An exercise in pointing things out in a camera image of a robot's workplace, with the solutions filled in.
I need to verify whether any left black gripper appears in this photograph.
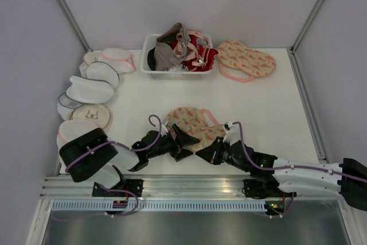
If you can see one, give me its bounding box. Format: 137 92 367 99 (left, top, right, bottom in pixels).
147 124 200 162

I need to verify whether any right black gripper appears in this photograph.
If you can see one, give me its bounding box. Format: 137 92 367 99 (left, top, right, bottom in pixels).
196 137 249 173

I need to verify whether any floral mesh laundry bag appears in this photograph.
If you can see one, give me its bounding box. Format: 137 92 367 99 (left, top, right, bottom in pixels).
163 107 226 154

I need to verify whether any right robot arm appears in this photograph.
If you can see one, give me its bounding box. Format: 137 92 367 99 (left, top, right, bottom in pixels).
197 138 366 211

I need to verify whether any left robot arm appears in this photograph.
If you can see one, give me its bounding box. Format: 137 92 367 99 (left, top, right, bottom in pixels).
59 125 200 197

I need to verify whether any red bra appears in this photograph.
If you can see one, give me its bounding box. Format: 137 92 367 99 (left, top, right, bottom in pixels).
181 34 218 72

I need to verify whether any beige bag with bra print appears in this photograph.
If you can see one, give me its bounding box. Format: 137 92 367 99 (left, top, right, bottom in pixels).
70 104 113 132

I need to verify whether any black bra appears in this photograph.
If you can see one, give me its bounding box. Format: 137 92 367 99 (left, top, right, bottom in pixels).
147 48 157 71

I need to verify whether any taupe bra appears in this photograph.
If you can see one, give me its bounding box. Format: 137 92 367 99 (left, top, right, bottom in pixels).
154 23 190 71

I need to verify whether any pink bra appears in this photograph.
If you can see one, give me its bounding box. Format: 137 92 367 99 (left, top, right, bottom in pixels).
173 30 213 72

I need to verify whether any pink trimmed white mesh bag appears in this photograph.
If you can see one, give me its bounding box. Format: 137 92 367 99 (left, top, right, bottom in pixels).
97 48 136 73

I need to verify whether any large white mesh bag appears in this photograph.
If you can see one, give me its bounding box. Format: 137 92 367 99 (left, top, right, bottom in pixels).
66 76 115 104

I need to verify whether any grey trimmed white mesh bag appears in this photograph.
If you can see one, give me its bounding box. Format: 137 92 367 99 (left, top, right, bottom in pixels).
86 61 120 89

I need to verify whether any front pink trimmed mesh bag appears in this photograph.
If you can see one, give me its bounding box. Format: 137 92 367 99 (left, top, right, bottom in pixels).
56 119 99 151

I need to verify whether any blue trimmed mesh bag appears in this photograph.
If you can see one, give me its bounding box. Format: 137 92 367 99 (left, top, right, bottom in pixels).
57 93 83 121

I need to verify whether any cream round laundry bag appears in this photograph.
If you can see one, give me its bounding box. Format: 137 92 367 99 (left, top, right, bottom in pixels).
79 51 100 77

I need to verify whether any white plastic basket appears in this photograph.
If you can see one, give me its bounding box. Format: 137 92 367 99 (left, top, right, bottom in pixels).
139 34 213 80

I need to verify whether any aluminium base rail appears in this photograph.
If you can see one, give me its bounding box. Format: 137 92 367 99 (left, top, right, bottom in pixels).
40 48 353 200

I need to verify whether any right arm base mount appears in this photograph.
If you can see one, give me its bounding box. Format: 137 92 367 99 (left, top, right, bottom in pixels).
241 178 297 200

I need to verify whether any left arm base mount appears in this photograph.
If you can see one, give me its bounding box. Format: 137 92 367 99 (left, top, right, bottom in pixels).
92 179 144 197

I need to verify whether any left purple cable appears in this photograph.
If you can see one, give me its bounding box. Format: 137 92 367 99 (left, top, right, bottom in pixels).
51 114 166 222

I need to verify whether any purple cable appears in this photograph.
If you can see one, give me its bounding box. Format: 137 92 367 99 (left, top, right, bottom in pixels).
51 114 166 222
231 120 367 219

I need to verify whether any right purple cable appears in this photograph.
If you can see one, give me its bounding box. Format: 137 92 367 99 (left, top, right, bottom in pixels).
231 120 367 219

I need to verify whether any white slotted cable duct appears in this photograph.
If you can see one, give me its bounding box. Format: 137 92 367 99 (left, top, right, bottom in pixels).
52 199 266 212

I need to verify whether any right aluminium frame post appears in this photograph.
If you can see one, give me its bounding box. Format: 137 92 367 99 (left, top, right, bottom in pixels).
290 0 326 55

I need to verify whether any aluminium frame post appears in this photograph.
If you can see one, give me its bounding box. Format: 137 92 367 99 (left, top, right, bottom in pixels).
290 0 326 55
56 0 91 53

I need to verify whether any left aluminium frame post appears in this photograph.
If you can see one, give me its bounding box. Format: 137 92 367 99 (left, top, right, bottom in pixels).
56 0 91 53

